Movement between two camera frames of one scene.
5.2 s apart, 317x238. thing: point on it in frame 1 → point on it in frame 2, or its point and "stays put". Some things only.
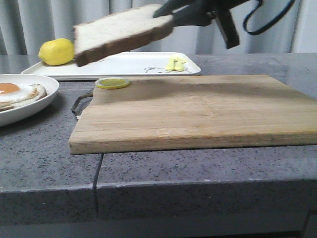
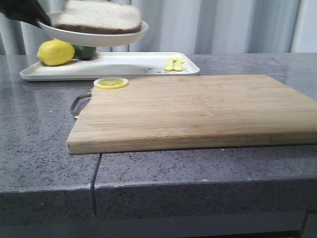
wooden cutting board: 169,113 stays put
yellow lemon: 57,52 stays put
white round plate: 15,115 → 98,18
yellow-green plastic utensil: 174,63 stays put
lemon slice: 110,83 stays put
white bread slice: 100,35 → 98,17
